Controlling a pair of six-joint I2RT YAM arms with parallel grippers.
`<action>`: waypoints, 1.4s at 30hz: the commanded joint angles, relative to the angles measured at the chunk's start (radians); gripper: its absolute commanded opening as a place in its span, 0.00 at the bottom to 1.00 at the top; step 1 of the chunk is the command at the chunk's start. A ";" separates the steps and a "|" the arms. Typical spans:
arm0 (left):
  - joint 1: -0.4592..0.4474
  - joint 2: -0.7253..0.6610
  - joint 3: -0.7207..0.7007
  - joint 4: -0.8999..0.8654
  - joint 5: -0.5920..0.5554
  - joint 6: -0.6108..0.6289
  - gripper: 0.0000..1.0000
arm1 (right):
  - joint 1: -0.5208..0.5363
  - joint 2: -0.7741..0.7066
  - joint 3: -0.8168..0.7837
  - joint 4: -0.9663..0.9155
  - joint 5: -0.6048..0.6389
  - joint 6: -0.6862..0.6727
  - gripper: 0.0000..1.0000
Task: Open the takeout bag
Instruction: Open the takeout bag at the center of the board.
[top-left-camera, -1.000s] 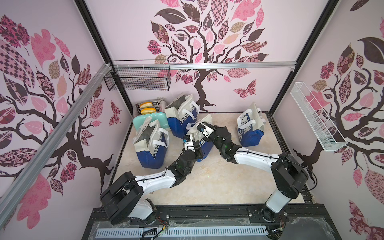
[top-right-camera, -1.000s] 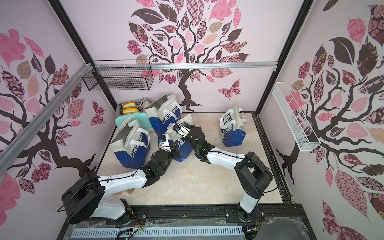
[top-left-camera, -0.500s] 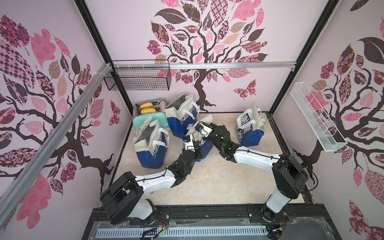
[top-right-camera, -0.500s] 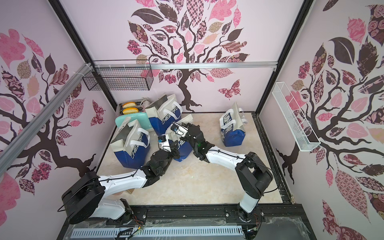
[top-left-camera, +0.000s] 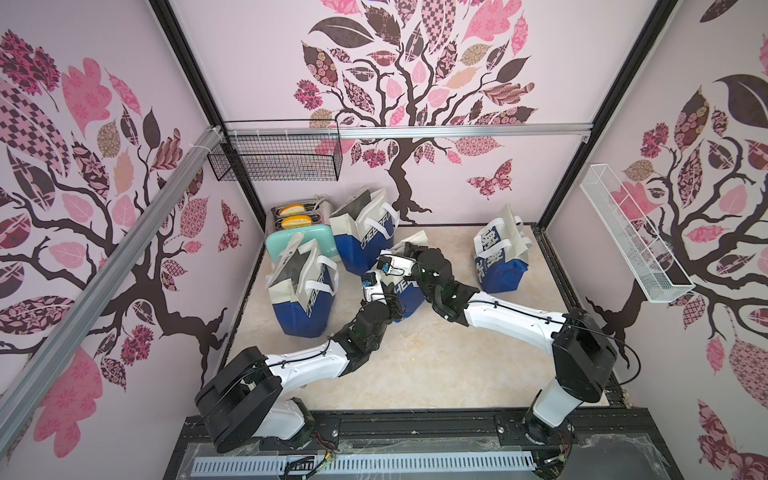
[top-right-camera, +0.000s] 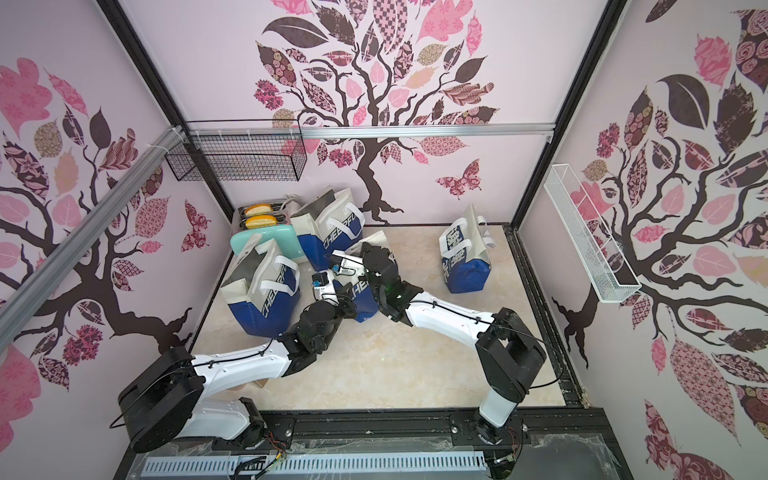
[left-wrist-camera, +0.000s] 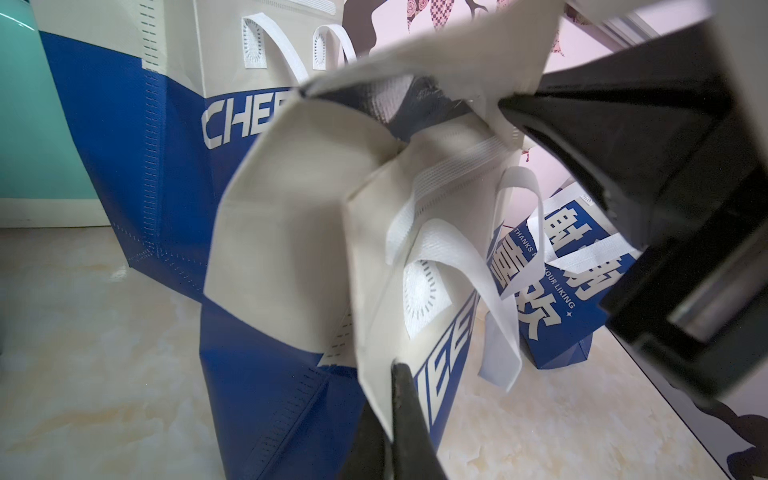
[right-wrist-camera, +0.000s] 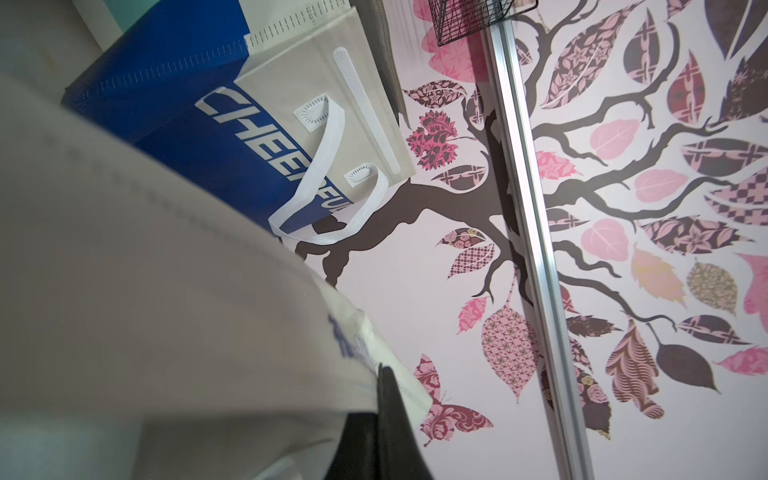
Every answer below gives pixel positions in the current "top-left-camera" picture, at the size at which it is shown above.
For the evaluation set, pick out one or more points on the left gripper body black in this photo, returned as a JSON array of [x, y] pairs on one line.
[[391, 306]]

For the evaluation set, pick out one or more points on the takeout bag blue beige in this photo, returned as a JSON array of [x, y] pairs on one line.
[[302, 289], [406, 289], [501, 253]]

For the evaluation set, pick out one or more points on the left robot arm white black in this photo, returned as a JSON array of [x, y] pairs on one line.
[[249, 397]]

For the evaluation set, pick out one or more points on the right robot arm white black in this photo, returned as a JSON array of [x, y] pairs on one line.
[[583, 355]]

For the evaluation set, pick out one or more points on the mint green toaster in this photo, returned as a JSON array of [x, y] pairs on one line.
[[319, 209]]

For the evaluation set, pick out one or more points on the front bread slice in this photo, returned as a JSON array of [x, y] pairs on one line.
[[296, 221]]

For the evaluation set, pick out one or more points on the bread slice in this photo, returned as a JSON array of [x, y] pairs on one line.
[[296, 221], [292, 210]]

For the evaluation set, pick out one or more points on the rear bread slice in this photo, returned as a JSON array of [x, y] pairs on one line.
[[292, 210]]

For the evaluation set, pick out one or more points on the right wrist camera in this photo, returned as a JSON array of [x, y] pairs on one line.
[[395, 265]]

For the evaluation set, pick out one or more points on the white slotted cable duct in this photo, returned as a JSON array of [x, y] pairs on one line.
[[274, 466]]

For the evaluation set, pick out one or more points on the aluminium rail back wall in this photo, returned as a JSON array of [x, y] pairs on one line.
[[451, 131]]

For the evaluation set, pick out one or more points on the aluminium rail wall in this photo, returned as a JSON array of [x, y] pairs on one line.
[[451, 131], [27, 391]]

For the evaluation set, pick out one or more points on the black wire basket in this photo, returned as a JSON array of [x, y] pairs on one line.
[[279, 150]]

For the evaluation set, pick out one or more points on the white wire shelf basket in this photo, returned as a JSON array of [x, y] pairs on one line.
[[624, 209]]

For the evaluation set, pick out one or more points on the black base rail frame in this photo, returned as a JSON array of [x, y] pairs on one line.
[[594, 443]]

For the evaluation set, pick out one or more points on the aluminium rail left wall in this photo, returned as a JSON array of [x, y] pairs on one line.
[[27, 391]]

